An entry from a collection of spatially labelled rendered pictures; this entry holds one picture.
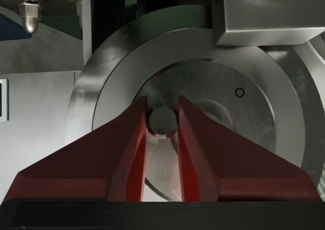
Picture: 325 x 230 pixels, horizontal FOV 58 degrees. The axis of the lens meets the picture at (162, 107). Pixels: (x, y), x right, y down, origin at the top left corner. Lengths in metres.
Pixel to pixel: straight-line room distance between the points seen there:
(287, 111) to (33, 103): 0.43
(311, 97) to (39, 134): 0.43
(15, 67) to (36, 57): 0.30
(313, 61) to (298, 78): 0.02
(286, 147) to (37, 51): 3.38
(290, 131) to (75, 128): 0.12
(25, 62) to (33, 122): 2.82
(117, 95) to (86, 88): 0.02
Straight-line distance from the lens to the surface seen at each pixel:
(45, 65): 3.53
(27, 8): 0.55
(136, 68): 0.16
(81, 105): 0.17
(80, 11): 0.53
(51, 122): 0.52
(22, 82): 0.55
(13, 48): 3.27
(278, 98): 0.17
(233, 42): 0.16
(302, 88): 0.19
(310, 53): 0.19
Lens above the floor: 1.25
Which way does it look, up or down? 5 degrees down
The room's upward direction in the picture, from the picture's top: 177 degrees clockwise
